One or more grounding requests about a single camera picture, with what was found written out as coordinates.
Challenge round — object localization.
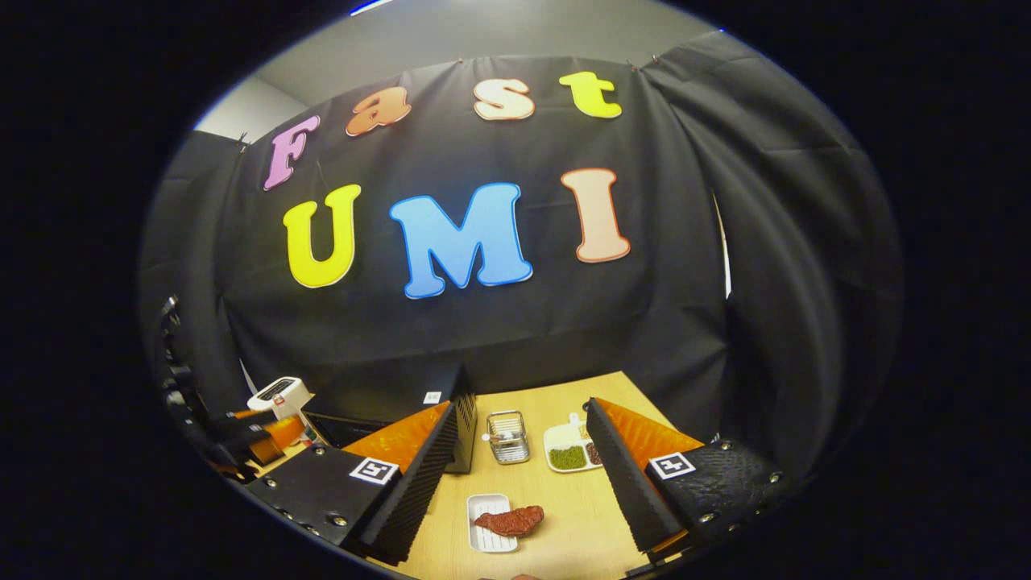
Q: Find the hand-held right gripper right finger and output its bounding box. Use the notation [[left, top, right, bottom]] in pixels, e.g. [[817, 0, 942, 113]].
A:
[[586, 397, 798, 557]]

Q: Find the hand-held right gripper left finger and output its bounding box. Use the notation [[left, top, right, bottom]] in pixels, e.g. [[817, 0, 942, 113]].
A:
[[246, 400, 460, 566]]

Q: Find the black electric oven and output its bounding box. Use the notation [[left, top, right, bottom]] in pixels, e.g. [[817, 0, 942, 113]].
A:
[[302, 362, 478, 474]]

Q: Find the red meat steak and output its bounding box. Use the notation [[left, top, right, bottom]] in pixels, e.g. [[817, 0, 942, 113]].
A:
[[474, 505, 545, 538]]

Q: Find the white toaster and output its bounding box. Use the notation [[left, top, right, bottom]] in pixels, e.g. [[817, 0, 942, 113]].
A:
[[247, 377, 313, 421]]

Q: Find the white divided plate with beans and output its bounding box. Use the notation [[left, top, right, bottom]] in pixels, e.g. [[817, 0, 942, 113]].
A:
[[543, 412, 605, 473]]

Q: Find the white rectangular tray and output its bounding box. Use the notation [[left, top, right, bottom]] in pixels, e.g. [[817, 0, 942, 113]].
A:
[[467, 493, 520, 554]]

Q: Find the black backdrop cloth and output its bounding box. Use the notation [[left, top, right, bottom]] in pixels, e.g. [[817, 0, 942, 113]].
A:
[[137, 32, 903, 484]]

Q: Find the metal wire basket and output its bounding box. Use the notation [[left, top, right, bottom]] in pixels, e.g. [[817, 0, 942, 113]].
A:
[[486, 410, 531, 466]]

